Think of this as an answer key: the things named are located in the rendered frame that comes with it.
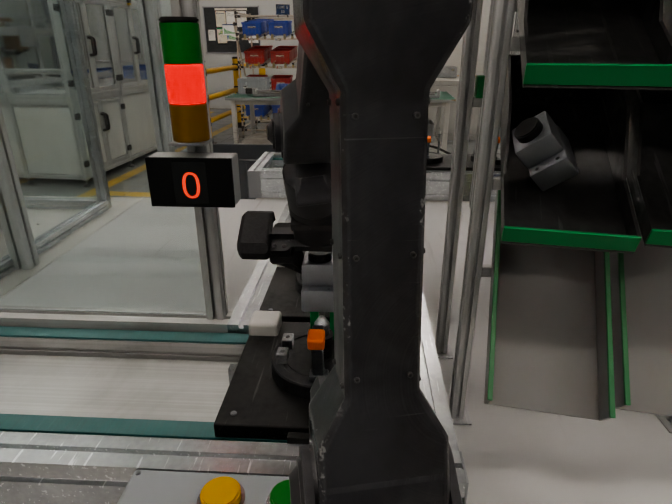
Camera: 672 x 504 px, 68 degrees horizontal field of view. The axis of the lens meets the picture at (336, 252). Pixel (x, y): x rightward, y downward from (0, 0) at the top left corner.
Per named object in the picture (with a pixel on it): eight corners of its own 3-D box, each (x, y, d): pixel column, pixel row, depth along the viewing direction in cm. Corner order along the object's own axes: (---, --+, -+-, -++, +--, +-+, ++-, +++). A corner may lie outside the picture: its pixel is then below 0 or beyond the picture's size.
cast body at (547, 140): (580, 174, 56) (548, 132, 52) (542, 192, 58) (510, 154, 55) (566, 130, 61) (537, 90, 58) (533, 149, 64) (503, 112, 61)
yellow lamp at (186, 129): (204, 143, 68) (200, 105, 66) (167, 142, 68) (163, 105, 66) (214, 136, 73) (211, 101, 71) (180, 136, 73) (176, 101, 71)
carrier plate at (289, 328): (416, 445, 59) (417, 431, 58) (214, 437, 60) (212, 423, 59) (402, 335, 81) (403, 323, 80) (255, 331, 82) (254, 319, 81)
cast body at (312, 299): (336, 313, 63) (336, 261, 60) (301, 312, 63) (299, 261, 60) (339, 283, 70) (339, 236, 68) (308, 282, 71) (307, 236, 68)
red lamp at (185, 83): (200, 104, 66) (196, 65, 64) (163, 104, 66) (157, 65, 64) (211, 100, 71) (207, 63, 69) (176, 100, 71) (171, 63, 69)
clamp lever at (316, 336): (326, 379, 63) (323, 342, 58) (310, 378, 63) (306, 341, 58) (327, 355, 66) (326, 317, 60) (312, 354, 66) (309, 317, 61)
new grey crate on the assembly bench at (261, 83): (263, 94, 578) (262, 78, 572) (237, 94, 581) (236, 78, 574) (270, 91, 614) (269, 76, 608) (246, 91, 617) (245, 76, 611)
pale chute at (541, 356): (602, 421, 57) (615, 418, 53) (483, 404, 60) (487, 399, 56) (596, 204, 67) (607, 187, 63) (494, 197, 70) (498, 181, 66)
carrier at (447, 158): (460, 173, 180) (464, 138, 176) (393, 172, 182) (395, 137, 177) (450, 158, 203) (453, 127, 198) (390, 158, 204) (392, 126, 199)
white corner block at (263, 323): (278, 347, 78) (277, 324, 76) (249, 346, 78) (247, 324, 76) (283, 331, 82) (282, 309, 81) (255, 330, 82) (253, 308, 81)
